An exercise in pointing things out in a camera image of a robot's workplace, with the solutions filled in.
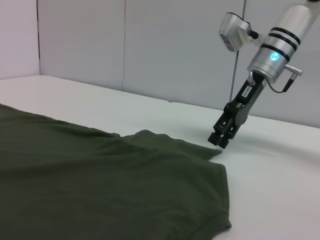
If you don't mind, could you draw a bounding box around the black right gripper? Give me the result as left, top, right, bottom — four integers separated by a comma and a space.
207, 70, 267, 150

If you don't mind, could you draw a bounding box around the dark green t-shirt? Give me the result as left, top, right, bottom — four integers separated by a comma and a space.
0, 102, 233, 240

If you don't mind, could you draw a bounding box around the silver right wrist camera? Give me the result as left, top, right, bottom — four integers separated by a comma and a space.
218, 11, 260, 53

